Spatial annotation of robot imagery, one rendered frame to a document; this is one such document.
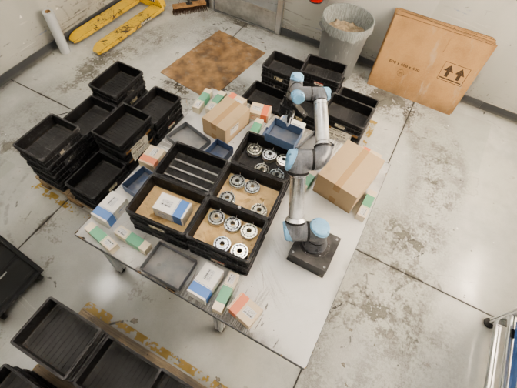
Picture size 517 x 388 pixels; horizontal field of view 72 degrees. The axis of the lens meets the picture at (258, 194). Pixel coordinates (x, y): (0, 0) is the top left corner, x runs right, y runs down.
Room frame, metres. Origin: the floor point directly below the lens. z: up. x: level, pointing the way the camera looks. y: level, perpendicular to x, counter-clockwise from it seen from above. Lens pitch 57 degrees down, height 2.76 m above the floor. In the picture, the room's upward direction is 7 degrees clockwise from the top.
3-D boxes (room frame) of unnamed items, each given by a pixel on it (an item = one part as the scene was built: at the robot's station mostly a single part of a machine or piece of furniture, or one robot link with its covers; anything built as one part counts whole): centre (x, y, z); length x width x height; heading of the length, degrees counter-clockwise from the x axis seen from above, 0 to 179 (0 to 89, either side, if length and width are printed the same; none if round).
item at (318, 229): (0.96, -0.36, 0.97); 0.13 x 0.12 x 0.14; 96
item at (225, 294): (0.62, 0.12, 0.73); 0.24 x 0.06 x 0.06; 163
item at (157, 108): (2.30, 1.02, 0.31); 0.40 x 0.30 x 0.34; 157
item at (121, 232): (0.87, 0.73, 0.73); 0.24 x 0.06 x 0.06; 65
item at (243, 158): (1.50, -0.02, 0.87); 0.40 x 0.30 x 0.11; 73
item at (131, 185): (1.29, 0.80, 0.74); 0.20 x 0.15 x 0.07; 151
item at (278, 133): (1.55, -0.12, 1.10); 0.20 x 0.15 x 0.07; 68
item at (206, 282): (0.65, 0.24, 0.74); 0.20 x 0.12 x 0.09; 157
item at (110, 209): (1.06, 0.93, 0.74); 0.20 x 0.12 x 0.09; 157
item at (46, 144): (1.71, 1.70, 0.37); 0.40 x 0.30 x 0.45; 158
